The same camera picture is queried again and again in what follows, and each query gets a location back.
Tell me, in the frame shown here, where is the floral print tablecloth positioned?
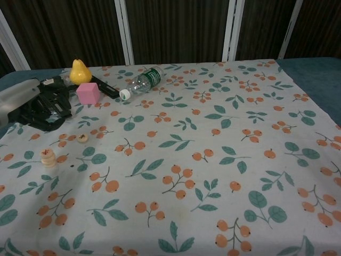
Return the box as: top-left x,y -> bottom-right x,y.
0,59 -> 341,256

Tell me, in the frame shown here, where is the pink foam cube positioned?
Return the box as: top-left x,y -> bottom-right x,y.
76,82 -> 100,105

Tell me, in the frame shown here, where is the black item in plastic bag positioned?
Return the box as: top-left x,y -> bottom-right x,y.
38,75 -> 71,107

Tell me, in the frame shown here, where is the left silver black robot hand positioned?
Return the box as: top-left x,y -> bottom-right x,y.
0,79 -> 66,131

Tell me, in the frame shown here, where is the clear plastic water bottle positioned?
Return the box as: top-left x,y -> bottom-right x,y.
119,66 -> 165,101

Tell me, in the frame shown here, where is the white partition post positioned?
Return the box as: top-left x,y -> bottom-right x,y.
222,0 -> 246,61
114,0 -> 136,66
0,7 -> 30,72
277,0 -> 304,60

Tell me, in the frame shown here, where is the yellow pear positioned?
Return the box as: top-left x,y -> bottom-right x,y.
69,58 -> 93,86

